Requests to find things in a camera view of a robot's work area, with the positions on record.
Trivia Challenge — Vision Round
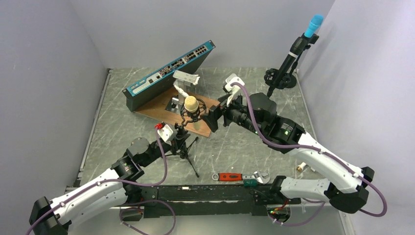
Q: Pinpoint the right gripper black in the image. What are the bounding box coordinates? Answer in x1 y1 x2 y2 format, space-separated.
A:
200 90 264 136

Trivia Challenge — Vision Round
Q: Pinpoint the black tripod shock mount stand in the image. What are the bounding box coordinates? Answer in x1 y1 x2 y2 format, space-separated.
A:
175 96 207 178

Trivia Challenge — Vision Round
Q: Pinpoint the beige gold microphone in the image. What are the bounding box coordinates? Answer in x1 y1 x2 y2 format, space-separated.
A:
184 96 200 130

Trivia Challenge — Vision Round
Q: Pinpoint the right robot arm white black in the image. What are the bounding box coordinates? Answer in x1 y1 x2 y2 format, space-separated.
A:
201 93 374 213

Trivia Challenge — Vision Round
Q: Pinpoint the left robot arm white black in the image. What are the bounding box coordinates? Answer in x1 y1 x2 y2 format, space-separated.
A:
26 122 190 235

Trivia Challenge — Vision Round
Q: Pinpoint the black round base mic stand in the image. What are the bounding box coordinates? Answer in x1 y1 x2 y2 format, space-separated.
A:
264 34 320 91

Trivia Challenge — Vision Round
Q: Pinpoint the black microphone blue foam head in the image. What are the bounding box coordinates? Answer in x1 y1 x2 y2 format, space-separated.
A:
266 14 324 97

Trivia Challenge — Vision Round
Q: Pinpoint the brown wooden board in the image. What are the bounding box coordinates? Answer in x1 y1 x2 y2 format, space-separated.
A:
136 88 211 138

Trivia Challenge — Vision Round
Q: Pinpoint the green small connector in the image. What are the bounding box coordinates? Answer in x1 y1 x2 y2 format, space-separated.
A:
243 179 258 188

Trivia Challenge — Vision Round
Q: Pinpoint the brass small fitting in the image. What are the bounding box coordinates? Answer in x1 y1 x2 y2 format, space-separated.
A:
296 162 307 172

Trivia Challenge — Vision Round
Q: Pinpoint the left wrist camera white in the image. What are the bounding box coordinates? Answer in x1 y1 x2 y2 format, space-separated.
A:
155 122 178 142

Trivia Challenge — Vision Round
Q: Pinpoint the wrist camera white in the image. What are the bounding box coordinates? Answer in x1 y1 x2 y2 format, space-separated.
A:
224 73 245 107
155 122 178 142

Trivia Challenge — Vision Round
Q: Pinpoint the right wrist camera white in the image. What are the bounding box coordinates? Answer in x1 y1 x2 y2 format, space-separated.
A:
224 73 245 107

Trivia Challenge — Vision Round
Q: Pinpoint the white silver bracket fixture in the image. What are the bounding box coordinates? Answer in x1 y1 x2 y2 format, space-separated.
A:
166 70 200 114

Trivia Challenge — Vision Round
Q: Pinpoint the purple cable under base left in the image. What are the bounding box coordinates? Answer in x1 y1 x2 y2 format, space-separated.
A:
119 199 176 235

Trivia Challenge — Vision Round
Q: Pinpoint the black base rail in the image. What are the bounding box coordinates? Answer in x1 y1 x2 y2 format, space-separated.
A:
122 184 301 218

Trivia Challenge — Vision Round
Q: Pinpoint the blue network switch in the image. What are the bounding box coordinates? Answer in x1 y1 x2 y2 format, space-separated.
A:
122 40 216 112

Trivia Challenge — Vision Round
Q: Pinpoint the red handled adjustable wrench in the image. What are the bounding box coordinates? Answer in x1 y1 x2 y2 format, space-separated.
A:
212 171 270 184

